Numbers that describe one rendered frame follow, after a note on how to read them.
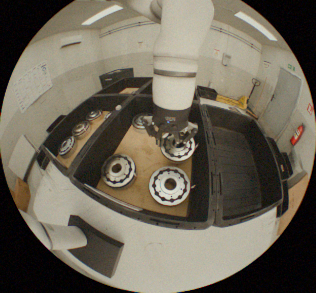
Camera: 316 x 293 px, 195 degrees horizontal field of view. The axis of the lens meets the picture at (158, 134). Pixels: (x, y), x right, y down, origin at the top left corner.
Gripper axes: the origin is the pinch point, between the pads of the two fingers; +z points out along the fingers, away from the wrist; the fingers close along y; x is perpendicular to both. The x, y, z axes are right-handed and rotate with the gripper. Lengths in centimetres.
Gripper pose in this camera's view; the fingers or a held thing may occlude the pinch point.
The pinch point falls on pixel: (167, 142)
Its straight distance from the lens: 27.6
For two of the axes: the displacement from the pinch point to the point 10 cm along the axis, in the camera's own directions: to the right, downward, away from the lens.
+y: 9.7, 1.8, -1.6
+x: 2.5, -7.3, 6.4
